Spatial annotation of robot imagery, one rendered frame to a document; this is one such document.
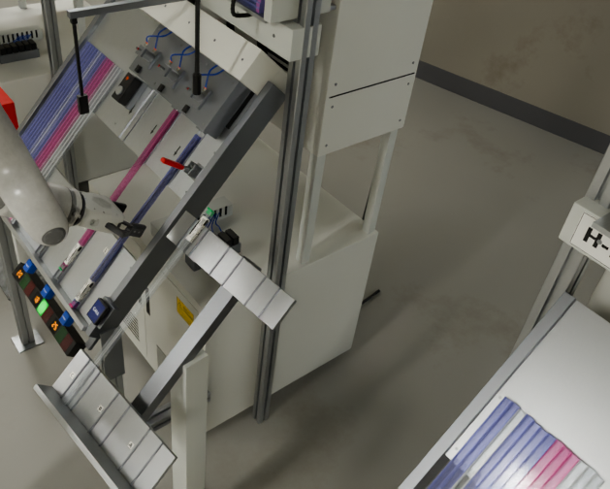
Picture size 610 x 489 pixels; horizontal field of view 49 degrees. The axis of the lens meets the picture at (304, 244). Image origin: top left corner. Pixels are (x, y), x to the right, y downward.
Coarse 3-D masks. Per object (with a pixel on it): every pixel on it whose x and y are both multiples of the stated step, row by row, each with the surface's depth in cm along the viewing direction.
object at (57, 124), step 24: (96, 48) 183; (72, 72) 184; (96, 72) 178; (120, 72) 174; (48, 96) 186; (72, 96) 181; (96, 96) 175; (48, 120) 183; (72, 120) 178; (24, 144) 186; (48, 144) 180; (72, 144) 177; (48, 168) 177
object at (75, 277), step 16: (16, 224) 180; (32, 240) 174; (64, 240) 168; (96, 240) 162; (112, 240) 159; (48, 256) 169; (64, 256) 166; (80, 256) 163; (96, 256) 161; (128, 256) 155; (64, 272) 164; (80, 272) 162; (112, 272) 156; (64, 288) 163; (80, 288) 160; (96, 288) 158; (112, 288) 155; (80, 304) 158
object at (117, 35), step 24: (120, 0) 183; (120, 24) 180; (144, 24) 175; (120, 48) 178; (144, 96) 167; (120, 120) 170; (144, 120) 165; (144, 144) 163; (168, 144) 159; (216, 144) 151; (168, 168) 156
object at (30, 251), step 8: (8, 224) 178; (16, 232) 175; (24, 240) 174; (24, 248) 172; (32, 248) 173; (32, 256) 169; (40, 264) 167; (40, 272) 166; (48, 272) 167; (48, 280) 164; (56, 280) 165; (56, 288) 161; (64, 296) 160; (64, 304) 158; (72, 312) 156; (80, 320) 155; (80, 328) 153
